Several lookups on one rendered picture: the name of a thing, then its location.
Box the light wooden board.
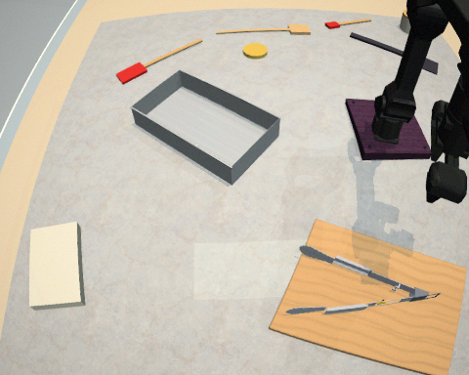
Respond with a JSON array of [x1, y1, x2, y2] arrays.
[[269, 219, 467, 375]]

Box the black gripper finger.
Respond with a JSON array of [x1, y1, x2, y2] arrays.
[[426, 189, 440, 204], [431, 119, 443, 162]]

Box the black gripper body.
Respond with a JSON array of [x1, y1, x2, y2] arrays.
[[425, 100, 469, 204]]

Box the grey canister with wooden lid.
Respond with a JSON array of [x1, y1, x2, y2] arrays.
[[400, 10, 410, 34]]

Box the yellow flat disc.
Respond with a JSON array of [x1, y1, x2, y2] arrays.
[[242, 43, 268, 60]]

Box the grey roasting tin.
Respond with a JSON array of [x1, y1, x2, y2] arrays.
[[131, 69, 281, 185]]

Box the cream rectangular block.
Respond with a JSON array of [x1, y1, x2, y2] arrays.
[[29, 222, 86, 311]]

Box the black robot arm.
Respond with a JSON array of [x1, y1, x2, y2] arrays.
[[371, 0, 469, 145]]

